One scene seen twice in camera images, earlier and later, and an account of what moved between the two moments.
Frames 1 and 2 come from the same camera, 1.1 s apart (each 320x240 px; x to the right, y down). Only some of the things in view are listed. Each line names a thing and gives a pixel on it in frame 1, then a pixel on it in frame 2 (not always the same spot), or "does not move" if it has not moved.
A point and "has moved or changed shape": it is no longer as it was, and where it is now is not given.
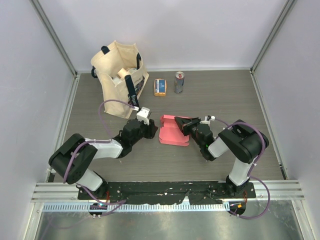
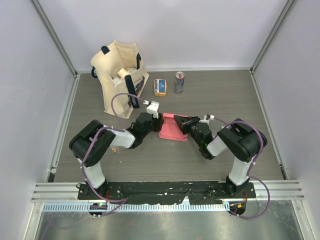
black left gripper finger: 153,128 -> 160,121
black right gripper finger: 192,122 does not move
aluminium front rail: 62,192 does not move
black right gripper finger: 180,122 does not move
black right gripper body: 198,141 does not move
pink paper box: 170,132 has moved or changed shape
